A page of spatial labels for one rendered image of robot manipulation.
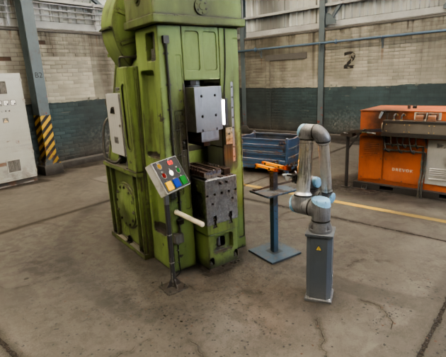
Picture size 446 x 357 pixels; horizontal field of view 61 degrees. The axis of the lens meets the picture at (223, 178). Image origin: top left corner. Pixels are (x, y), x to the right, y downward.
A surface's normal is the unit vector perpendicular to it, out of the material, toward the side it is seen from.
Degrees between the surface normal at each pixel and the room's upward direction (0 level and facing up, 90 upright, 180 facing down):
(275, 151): 89
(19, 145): 90
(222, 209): 90
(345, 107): 90
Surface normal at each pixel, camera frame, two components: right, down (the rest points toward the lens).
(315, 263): -0.36, 0.26
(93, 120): 0.76, 0.14
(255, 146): -0.58, 0.22
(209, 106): 0.60, 0.18
